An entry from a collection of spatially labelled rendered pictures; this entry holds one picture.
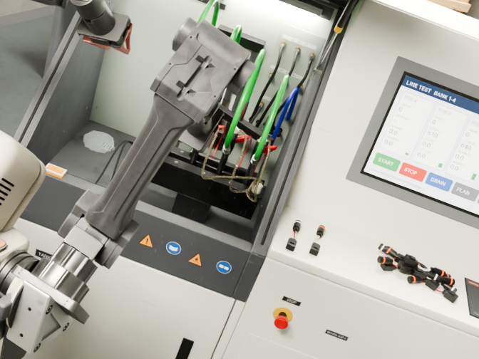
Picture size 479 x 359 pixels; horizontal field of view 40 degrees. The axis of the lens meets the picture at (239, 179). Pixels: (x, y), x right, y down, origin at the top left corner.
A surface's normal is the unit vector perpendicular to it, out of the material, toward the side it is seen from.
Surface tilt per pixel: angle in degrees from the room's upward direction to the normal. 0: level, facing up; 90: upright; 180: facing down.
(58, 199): 90
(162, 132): 103
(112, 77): 90
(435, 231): 76
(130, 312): 90
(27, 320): 82
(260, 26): 90
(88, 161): 0
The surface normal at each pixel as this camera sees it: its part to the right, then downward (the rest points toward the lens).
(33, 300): -0.37, 0.25
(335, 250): 0.30, -0.81
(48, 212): -0.18, 0.48
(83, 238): 0.26, -0.26
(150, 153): -0.36, 0.59
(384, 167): -0.10, 0.27
